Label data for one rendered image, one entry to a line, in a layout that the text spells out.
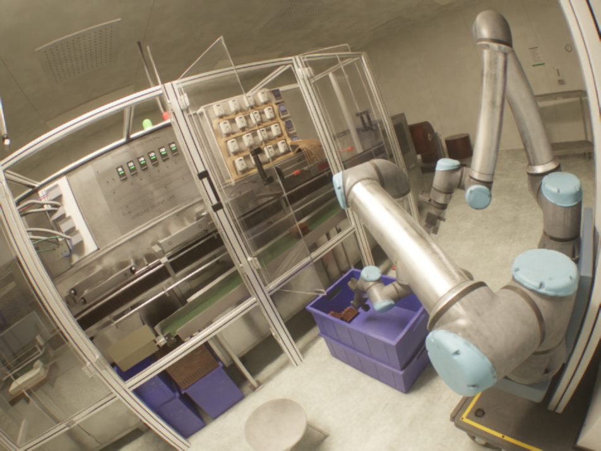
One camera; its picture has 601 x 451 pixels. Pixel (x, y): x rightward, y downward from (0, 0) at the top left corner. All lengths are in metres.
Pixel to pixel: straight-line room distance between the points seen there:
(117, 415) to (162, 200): 1.47
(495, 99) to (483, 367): 0.72
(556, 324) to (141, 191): 1.95
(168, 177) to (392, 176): 1.42
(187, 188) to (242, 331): 1.03
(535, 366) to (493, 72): 0.77
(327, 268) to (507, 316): 1.82
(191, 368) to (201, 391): 0.18
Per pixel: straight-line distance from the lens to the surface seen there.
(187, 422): 1.83
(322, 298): 1.57
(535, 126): 1.08
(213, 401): 1.78
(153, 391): 1.65
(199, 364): 1.61
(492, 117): 0.91
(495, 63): 0.92
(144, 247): 1.78
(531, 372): 0.70
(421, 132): 3.35
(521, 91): 1.06
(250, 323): 1.91
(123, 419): 2.08
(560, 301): 0.57
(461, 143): 4.68
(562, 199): 0.97
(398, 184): 0.90
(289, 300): 2.03
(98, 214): 1.85
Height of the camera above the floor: 1.28
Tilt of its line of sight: 18 degrees down
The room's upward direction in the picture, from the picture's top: 22 degrees counter-clockwise
